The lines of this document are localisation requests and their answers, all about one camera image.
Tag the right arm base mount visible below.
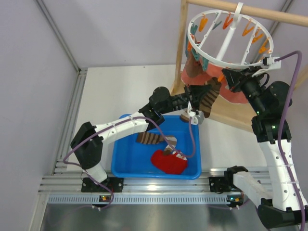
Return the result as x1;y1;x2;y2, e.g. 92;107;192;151
208;177;239;194

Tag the blue plastic bin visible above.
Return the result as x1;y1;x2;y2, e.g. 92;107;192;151
111;115;202;180

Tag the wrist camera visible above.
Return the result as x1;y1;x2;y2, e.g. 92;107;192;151
187;102;205;125
262;56;281;71

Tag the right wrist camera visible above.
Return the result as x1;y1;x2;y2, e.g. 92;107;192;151
262;56;281;71

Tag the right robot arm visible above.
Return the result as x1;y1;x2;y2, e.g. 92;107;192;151
222;68;308;229

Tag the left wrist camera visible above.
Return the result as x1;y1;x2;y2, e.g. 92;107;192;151
187;102;205;125

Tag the wooden hanger stand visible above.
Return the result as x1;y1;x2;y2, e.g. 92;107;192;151
171;0;308;131

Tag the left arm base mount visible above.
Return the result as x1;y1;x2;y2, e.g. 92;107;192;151
81;170;124;193

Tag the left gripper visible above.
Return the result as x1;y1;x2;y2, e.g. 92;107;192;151
159;84;211;114

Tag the white round clip hanger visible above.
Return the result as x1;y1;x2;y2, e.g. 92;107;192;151
186;3;274;71

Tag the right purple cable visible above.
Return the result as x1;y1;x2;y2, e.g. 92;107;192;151
255;50;308;217

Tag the salmon pink cloth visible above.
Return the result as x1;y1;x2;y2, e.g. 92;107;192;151
180;31;248;104

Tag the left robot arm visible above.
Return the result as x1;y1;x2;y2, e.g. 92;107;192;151
69;85;212;191

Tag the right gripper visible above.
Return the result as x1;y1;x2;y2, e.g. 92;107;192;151
223;65;267;115

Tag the brown hanging sock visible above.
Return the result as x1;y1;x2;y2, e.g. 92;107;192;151
183;51;204;78

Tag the red santa sock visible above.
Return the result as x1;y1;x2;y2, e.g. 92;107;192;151
151;150;188;175

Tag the brown striped sock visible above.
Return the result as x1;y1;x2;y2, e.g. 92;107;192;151
136;132;177;155
199;77;222;118

